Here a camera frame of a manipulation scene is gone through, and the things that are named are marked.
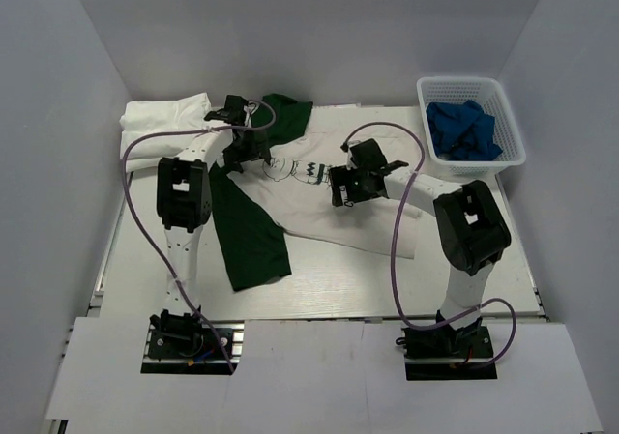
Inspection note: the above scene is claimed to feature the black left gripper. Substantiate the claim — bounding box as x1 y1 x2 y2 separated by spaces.
223 125 271 173

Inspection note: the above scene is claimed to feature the white green raglan t-shirt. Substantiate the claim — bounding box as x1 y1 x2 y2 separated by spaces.
210 94 398 292

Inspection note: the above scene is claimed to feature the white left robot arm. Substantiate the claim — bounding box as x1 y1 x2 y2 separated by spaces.
156 95 276 316

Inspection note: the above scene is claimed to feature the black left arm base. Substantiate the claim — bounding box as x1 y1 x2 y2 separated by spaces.
140 310 244 376

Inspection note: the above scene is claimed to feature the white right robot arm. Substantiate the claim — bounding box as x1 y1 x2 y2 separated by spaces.
329 139 512 356

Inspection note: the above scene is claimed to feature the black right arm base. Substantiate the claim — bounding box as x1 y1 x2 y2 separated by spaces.
396 318 497 382

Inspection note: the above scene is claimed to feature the folded white t-shirt stack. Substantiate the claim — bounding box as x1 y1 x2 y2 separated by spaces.
120 93 233 173

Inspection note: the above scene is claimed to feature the blue crumpled t-shirt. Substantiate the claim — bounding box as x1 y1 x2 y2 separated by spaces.
426 101 503 161

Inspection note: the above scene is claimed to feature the white plastic basket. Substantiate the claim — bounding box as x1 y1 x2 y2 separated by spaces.
417 76 526 176

